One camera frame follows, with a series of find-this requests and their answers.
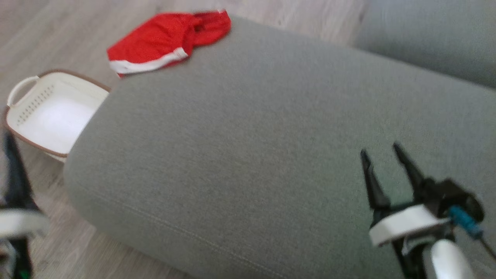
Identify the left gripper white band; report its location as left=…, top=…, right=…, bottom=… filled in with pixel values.
left=0, top=131, right=50, bottom=279

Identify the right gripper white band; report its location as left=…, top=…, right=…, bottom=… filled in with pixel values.
left=360, top=142, right=453, bottom=279

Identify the red shorts white stripe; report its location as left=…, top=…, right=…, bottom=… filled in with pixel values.
left=107, top=10, right=232, bottom=78

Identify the white laundry basket brown rim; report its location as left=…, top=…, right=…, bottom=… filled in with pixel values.
left=3, top=69, right=112, bottom=163

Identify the grey sofa seat cushion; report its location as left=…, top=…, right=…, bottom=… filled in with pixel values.
left=354, top=0, right=496, bottom=90

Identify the blue-plug right camera cable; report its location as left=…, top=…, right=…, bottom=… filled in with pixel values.
left=449, top=205, right=496, bottom=259

